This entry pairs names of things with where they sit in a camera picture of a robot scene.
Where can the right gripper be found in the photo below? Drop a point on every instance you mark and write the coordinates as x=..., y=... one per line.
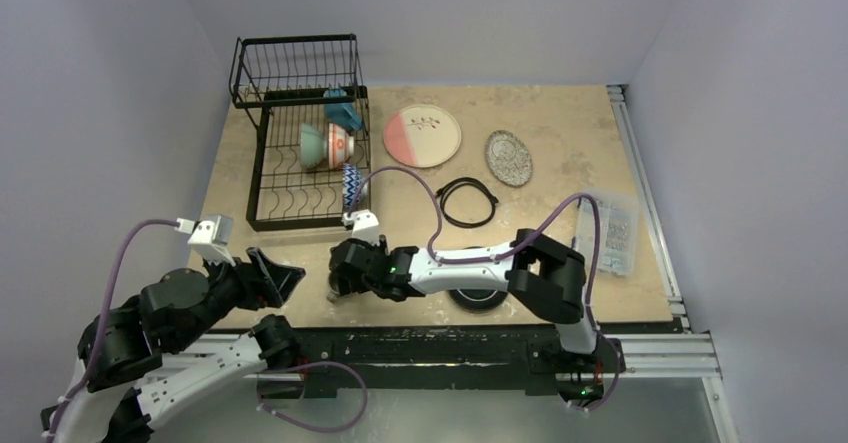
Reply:
x=341, y=275

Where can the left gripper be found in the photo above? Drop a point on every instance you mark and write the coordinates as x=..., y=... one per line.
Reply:
x=270, y=285

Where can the small grey cup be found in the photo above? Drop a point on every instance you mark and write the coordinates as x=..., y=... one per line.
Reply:
x=337, y=290

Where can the red patterned bowl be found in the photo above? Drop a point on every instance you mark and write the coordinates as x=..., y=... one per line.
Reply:
x=354, y=186

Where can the black plate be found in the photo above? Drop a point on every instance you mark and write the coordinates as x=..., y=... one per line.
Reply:
x=474, y=301

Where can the red floral bowl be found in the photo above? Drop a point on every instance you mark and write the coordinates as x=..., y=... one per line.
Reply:
x=340, y=146

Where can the celadon green bowl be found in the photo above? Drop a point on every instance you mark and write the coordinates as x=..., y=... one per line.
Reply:
x=312, y=145

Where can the blue mug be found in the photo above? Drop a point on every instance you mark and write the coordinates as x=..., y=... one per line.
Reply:
x=344, y=115

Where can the grey speckled oval dish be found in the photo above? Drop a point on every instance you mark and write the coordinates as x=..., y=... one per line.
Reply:
x=508, y=158

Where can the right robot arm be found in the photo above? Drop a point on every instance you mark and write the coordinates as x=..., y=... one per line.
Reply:
x=553, y=281

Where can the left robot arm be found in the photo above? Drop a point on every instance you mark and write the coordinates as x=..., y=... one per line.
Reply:
x=123, y=345

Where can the pink and cream plate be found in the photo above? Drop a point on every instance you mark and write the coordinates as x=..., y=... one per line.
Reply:
x=422, y=136

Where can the clear plastic parts box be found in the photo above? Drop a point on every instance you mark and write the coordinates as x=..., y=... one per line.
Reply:
x=619, y=223

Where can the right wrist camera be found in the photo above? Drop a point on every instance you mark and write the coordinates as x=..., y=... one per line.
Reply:
x=363, y=225

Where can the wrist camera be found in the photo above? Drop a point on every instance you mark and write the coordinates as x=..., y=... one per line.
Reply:
x=209, y=237
x=363, y=225

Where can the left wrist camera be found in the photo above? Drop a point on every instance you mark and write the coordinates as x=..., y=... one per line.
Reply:
x=209, y=237

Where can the black wire dish rack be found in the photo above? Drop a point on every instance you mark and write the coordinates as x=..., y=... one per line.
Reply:
x=282, y=82

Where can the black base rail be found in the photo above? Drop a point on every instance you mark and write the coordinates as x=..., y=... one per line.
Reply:
x=526, y=357

